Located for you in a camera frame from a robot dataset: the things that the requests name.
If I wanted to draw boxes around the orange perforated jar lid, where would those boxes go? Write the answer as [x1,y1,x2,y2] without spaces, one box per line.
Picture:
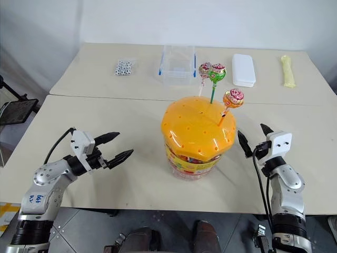
[161,95,237,162]

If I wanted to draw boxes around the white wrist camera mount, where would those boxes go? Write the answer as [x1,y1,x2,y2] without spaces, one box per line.
[69,129,96,172]
[256,131,293,168]

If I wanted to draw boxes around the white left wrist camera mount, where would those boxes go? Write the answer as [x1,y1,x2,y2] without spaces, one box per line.
[69,129,96,172]

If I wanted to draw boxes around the clear plastic storage box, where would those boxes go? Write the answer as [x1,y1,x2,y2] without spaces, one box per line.
[157,45,199,87]

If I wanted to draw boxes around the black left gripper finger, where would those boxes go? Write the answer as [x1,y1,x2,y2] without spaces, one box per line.
[93,131,121,147]
[106,148,135,170]

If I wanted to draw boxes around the white rectangular plastic case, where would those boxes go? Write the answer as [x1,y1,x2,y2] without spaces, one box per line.
[231,53,257,87]

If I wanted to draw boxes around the black metal clip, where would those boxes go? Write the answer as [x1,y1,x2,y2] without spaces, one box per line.
[252,225,272,249]

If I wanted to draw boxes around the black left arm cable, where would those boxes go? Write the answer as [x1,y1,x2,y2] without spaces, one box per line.
[43,127,76,164]

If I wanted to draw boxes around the black tablet on stand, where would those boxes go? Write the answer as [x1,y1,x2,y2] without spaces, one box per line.
[0,98,39,126]

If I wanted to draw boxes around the clear plastic jar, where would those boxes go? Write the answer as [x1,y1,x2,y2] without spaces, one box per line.
[164,142,225,181]

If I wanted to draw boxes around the pale yellow rolled bag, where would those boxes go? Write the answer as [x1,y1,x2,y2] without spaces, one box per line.
[280,54,297,89]

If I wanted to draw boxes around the orange-stick wrapped lollipop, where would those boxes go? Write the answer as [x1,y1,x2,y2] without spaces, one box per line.
[219,88,245,125]

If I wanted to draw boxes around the white-stick wrapped lollipop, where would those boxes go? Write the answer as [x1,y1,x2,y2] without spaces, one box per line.
[198,62,213,97]

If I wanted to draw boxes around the green-stick wrapped lollipop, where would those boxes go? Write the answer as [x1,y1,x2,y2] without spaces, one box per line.
[208,63,227,104]

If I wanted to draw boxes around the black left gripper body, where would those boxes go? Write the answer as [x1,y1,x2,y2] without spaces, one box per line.
[87,148,110,172]

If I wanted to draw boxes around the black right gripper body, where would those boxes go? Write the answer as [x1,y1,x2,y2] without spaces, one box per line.
[253,141,272,160]

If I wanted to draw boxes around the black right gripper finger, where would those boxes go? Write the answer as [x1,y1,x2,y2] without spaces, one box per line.
[260,123,273,138]
[237,129,253,159]

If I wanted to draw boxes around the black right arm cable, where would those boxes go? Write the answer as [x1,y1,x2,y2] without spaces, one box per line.
[252,147,275,236]

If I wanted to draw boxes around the dark rounded shape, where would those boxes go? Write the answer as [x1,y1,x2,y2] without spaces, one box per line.
[194,219,221,253]
[125,227,162,253]

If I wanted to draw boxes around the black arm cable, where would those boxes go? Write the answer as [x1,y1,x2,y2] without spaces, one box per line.
[252,147,275,236]
[43,127,76,164]

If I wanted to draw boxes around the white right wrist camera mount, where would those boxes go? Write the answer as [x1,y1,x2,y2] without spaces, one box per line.
[256,131,293,168]

